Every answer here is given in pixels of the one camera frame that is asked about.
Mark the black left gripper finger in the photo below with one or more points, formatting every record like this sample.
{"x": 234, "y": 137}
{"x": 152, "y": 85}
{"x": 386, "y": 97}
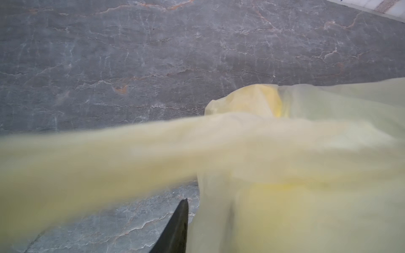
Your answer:
{"x": 173, "y": 239}

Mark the yellow printed plastic bag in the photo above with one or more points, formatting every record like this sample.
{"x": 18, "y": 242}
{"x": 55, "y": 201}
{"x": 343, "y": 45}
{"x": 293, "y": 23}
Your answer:
{"x": 281, "y": 169}

